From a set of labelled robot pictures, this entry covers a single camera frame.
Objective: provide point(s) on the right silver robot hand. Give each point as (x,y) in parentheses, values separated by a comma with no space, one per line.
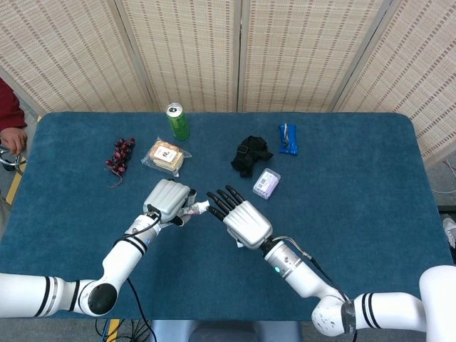
(247,224)

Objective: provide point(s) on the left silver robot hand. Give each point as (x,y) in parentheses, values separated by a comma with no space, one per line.
(167,199)

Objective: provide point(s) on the bystander bare hand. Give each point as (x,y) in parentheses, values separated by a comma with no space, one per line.
(12,139)

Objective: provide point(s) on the white toothpaste tube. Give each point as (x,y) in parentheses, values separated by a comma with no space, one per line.
(201,206)

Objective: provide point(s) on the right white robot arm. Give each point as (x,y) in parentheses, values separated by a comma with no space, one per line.
(303,274)

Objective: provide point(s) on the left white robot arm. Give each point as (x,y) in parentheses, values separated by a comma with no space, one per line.
(121,261)

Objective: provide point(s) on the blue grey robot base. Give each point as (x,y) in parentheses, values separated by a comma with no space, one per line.
(171,332)

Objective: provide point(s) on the bystander red sleeve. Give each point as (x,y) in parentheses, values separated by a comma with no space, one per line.
(9,107)

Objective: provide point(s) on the bread in clear bag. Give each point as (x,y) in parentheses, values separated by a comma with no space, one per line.
(165,155)

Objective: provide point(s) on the clear box purple label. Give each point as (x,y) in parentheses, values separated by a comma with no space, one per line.
(266,184)

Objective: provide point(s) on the purple grape bunch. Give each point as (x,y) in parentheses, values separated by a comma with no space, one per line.
(121,154)

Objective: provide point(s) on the blue felt table mat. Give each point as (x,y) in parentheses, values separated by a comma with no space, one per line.
(213,285)

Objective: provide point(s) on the green drink can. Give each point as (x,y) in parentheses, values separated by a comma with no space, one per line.
(179,124)

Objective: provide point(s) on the blue snack packet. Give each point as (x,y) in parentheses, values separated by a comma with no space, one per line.
(288,139)

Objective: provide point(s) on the woven bamboo screen panel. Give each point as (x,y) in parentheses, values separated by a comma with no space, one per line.
(306,53)
(185,53)
(420,71)
(71,53)

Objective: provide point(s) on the black floor plate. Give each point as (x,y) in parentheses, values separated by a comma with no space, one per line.
(448,208)

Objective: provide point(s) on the grey sneaker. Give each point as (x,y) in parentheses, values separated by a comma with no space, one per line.
(450,231)

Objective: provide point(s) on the chrome metal tube frame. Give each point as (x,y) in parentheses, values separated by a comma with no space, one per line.
(8,161)

